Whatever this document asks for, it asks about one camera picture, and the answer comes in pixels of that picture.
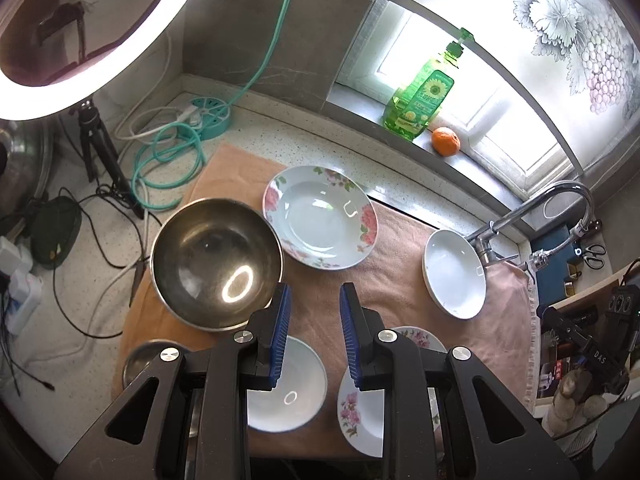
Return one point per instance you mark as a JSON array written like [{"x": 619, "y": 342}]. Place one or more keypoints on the chrome faucet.
[{"x": 550, "y": 195}]

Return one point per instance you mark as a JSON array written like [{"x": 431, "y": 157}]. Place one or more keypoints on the teal power strip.
[{"x": 215, "y": 127}]

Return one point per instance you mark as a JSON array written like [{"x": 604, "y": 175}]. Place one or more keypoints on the plain white plate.
[{"x": 457, "y": 275}]

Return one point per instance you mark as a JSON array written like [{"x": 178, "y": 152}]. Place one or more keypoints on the pink towel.
[{"x": 390, "y": 270}]

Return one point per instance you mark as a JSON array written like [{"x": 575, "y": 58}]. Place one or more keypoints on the orange fruit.
[{"x": 445, "y": 141}]

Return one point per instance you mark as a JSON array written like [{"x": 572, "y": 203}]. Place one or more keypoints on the small floral plate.
[
  {"x": 360, "y": 420},
  {"x": 420, "y": 337}
]

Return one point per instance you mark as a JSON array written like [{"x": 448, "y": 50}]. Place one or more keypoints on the large floral deep plate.
[{"x": 320, "y": 215}]

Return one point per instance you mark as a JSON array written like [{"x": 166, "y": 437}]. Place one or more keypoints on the dark green oval object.
[{"x": 55, "y": 230}]

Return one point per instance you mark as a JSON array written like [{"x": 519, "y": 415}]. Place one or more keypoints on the green detergent bottle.
[{"x": 420, "y": 100}]

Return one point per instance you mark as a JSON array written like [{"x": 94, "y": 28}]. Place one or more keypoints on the large steel pot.
[{"x": 20, "y": 160}]

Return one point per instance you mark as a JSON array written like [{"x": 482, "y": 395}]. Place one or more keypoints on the white ceramic bowl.
[{"x": 300, "y": 385}]

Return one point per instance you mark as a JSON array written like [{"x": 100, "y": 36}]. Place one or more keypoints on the small red steel bowl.
[{"x": 145, "y": 360}]

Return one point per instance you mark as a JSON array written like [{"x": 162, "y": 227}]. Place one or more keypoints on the person's right hand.
[{"x": 567, "y": 400}]

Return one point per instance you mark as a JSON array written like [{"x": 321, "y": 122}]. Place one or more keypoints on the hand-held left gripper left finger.
[{"x": 280, "y": 335}]

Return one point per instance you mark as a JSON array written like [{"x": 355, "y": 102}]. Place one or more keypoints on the wooden shelf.
[{"x": 580, "y": 297}]

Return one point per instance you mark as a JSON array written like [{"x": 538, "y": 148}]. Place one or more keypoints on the black tripod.
[{"x": 92, "y": 145}]

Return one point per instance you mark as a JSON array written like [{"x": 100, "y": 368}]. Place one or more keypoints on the frosted grape print window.
[{"x": 575, "y": 35}]

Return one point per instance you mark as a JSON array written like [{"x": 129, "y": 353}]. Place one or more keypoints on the white charger plug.
[{"x": 25, "y": 295}]

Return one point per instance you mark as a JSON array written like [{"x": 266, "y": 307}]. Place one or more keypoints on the dark blue box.
[{"x": 555, "y": 240}]

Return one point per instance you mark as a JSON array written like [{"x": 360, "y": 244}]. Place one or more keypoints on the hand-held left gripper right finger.
[{"x": 349, "y": 335}]

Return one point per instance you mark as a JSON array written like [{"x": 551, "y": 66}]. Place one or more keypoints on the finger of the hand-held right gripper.
[{"x": 565, "y": 327}]

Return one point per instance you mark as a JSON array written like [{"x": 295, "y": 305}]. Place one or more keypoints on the large steel bowl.
[{"x": 210, "y": 260}]

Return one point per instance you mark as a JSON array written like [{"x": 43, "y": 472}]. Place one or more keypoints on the black scissors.
[{"x": 594, "y": 255}]

